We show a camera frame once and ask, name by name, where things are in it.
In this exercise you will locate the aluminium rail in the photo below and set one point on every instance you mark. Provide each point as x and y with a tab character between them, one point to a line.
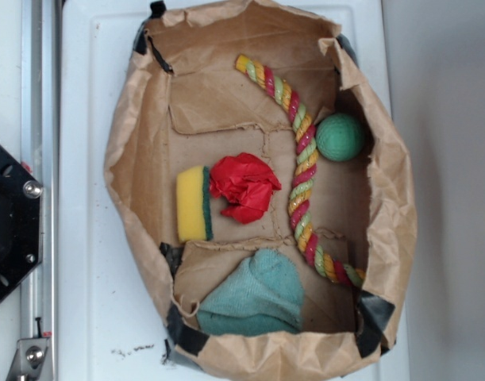
40	134

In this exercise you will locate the crumpled red paper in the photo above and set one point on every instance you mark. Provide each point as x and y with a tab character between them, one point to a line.
248	185

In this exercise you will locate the multicolour rope toy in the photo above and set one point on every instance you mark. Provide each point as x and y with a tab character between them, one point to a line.
307	155

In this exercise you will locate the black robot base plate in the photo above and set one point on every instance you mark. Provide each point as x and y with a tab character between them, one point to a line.
19	223

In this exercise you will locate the metal corner bracket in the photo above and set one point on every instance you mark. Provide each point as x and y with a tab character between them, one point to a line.
32	361

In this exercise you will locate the teal cloth towel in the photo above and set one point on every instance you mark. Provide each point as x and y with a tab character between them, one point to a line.
263	295

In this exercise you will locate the brown paper bag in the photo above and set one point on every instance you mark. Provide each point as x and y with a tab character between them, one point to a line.
185	104

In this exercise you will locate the green rubber ball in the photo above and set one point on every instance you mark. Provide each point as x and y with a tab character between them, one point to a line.
340	137

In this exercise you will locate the yellow green sponge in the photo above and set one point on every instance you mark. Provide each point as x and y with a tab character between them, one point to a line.
193	204

